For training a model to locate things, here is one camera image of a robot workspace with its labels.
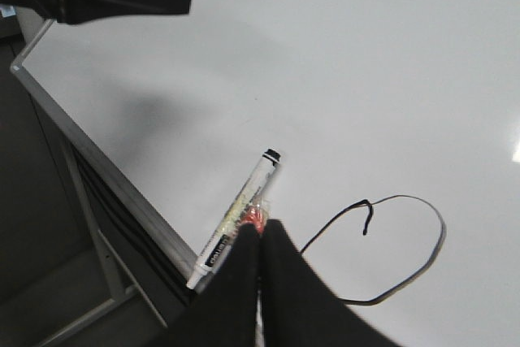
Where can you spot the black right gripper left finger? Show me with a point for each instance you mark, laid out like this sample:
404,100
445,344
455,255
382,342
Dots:
224,313

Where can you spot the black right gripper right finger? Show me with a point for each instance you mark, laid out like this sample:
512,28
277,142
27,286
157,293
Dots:
298,309

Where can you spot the red round magnet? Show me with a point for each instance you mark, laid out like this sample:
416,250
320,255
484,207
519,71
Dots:
257,216

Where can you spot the white black whiteboard marker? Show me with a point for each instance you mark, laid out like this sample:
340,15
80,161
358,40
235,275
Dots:
223,235

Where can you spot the grey metal table frame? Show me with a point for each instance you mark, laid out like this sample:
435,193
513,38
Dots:
87,256

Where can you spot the white whiteboard with aluminium frame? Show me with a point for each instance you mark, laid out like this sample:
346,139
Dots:
387,113

